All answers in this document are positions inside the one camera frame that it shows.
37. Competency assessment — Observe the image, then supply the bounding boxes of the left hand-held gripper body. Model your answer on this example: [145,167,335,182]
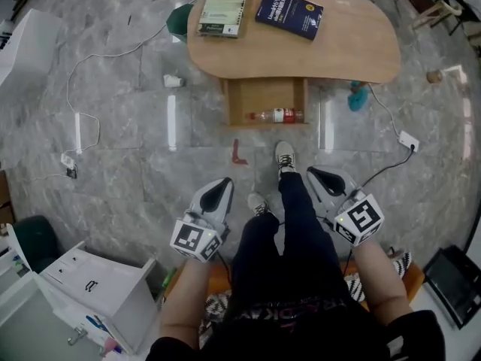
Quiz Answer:
[171,209,231,263]

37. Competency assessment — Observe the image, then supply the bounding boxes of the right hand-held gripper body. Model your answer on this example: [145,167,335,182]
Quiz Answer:
[322,187,385,247]

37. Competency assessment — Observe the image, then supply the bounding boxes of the wooden drawer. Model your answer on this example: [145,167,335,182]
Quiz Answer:
[221,77,310,129]

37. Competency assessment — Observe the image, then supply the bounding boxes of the person's left forearm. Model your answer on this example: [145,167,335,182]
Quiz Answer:
[159,255,212,344]

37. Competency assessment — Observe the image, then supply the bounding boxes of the person's right forearm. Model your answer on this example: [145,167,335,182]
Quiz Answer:
[352,234,415,327]

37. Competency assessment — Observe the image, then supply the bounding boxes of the wooden coffee table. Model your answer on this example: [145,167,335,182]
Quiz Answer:
[186,0,402,90]

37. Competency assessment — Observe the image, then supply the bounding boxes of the person's left grey shoe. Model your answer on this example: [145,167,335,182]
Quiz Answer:
[247,192,272,218]

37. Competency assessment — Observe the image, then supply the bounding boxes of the person's grey shoe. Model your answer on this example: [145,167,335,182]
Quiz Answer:
[274,141,298,182]
[247,192,272,218]

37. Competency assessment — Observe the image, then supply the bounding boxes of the person's dark trousers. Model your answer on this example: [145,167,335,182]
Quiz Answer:
[228,171,351,316]

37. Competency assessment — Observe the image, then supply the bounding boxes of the person's right grey shoe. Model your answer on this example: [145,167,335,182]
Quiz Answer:
[274,141,298,182]

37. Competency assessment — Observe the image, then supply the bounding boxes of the red floor tape mark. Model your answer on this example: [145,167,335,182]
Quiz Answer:
[231,138,250,166]

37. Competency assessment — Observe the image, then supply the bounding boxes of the white power strip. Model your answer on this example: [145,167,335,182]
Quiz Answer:
[398,129,420,153]

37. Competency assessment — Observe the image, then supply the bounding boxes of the teal fluffy cloth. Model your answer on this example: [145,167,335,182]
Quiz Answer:
[346,81,371,114]

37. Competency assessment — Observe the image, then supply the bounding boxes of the plastic bottle with red label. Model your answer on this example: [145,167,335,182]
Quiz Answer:
[245,107,305,125]

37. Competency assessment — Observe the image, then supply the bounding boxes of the white cabinet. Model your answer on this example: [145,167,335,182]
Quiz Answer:
[37,240,158,355]

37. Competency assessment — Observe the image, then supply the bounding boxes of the black monitor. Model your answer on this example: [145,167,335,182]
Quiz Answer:
[423,244,481,329]

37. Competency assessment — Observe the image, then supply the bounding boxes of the crumpled white cup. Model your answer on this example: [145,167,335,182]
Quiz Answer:
[162,74,186,89]

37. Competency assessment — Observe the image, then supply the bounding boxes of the person's black shirt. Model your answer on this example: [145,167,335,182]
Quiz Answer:
[145,294,449,361]

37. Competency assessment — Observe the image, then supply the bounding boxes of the dark green chair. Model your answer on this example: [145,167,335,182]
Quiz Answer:
[12,214,63,275]

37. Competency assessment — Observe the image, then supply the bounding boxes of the dark blue book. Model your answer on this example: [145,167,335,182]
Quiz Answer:
[254,0,325,41]

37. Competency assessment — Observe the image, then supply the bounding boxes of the dark green waste bin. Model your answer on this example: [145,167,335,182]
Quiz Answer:
[165,3,194,45]

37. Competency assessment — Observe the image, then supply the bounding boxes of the cardboard box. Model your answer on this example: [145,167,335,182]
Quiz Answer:
[0,170,17,237]

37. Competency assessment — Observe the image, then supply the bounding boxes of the pale green book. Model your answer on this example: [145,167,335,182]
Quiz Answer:
[195,0,250,39]

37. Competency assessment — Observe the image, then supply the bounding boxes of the white angular box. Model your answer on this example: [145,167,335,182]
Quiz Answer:
[0,8,63,90]

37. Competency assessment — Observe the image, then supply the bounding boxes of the black cable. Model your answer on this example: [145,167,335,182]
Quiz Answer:
[362,149,415,188]

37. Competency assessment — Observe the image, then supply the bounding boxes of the white power strip cable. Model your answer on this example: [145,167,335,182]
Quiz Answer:
[365,82,404,139]

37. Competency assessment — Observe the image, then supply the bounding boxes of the long white cable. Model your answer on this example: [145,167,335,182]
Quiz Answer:
[29,0,224,183]

